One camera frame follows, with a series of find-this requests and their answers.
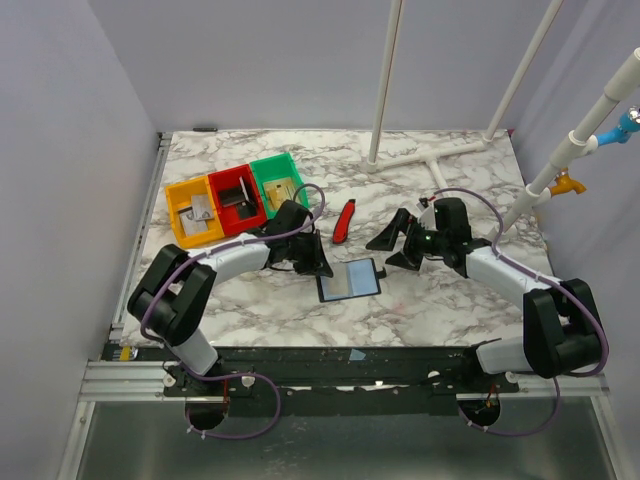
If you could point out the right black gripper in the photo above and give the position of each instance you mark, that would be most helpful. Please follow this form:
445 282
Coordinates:
411 245

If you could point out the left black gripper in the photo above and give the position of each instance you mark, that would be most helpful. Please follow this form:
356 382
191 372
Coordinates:
318 264

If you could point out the black leather card holder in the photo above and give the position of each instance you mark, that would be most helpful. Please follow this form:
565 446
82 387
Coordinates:
353 279

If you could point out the white vip card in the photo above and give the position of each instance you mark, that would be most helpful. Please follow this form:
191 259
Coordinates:
202 208

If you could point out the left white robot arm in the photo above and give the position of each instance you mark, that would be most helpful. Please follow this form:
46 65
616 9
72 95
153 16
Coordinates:
170 299

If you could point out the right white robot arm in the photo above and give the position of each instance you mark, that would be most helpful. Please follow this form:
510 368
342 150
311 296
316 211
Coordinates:
561 331

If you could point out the beige card in green bin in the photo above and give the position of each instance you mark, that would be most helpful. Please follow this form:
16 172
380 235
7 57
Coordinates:
278 191

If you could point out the black card in red bin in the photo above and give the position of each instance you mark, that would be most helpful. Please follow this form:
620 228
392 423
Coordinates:
233 197

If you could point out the card in yellow bin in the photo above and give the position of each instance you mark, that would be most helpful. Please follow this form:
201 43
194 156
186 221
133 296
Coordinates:
190 224

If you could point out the red black utility knife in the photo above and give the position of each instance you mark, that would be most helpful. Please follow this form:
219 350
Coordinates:
341 229

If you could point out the green plastic bin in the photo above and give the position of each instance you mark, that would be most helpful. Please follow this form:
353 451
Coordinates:
271 168

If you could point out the red plastic bin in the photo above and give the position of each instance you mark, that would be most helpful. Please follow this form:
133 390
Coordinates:
249 216

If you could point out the yellow plastic bin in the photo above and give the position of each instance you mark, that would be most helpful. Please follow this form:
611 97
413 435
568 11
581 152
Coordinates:
178 198

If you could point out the yellow pipe fitting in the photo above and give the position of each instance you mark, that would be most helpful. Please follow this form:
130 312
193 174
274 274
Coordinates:
564 184

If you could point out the white pipe with blue fitting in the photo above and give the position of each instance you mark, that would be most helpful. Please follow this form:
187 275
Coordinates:
583 140

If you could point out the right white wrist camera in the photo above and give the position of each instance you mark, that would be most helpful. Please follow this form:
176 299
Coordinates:
427 212

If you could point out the white pvc pipe frame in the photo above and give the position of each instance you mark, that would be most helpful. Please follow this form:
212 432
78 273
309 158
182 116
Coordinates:
372 164

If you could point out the black metal base rail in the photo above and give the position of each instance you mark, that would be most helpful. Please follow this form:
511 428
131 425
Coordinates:
333 381

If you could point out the aluminium extrusion rail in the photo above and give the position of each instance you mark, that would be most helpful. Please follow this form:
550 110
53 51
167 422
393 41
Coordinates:
147 381

